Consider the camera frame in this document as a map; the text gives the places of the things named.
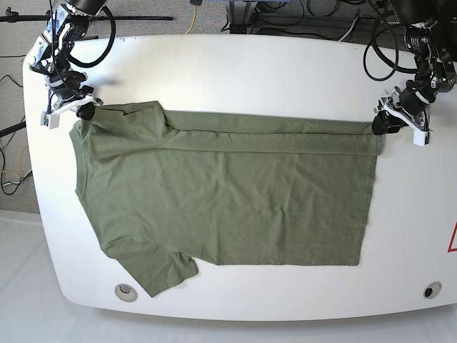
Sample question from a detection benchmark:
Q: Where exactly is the black tripod stand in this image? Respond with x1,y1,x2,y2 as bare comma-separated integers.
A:
1,8,174,23

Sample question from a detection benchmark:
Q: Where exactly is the red triangle sticker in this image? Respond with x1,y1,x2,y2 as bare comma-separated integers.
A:
448,223,457,252

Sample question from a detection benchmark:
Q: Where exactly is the table cable grommet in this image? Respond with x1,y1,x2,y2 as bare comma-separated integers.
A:
114,284,138,303
423,282,442,299

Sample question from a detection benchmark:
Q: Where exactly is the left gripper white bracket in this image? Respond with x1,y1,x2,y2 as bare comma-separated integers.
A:
371,84,434,136

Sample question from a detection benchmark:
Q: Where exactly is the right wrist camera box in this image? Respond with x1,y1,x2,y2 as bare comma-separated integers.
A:
40,111,60,129

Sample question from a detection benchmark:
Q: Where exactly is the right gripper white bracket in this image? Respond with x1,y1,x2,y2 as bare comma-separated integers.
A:
44,71,104,121

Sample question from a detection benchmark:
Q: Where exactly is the yellow cable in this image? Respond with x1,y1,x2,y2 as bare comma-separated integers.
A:
185,6,198,35

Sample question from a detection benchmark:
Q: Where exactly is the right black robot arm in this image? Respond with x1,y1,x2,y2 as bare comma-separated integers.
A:
29,1,116,129

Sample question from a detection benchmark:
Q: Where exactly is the right table cable grommet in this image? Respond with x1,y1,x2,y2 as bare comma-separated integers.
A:
423,282,442,299

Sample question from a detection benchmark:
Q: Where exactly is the left table cable grommet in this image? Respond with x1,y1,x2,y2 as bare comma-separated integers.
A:
114,284,138,303

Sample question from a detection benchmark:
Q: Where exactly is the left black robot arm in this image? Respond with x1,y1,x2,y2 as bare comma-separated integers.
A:
367,1,456,136

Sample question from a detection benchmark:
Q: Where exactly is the olive green T-shirt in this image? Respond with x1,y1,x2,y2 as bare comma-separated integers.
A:
69,101,383,297

